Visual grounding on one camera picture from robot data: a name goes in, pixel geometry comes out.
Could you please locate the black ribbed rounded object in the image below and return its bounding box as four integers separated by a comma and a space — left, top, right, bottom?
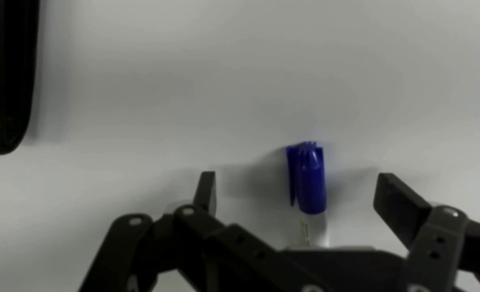
0, 0, 41, 157

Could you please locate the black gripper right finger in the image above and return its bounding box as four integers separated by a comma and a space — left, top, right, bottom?
372, 172, 480, 292

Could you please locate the blue capped white pen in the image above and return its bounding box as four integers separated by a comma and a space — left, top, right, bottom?
284, 139, 335, 250

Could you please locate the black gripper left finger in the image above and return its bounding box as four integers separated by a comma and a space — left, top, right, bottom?
79, 170, 307, 292

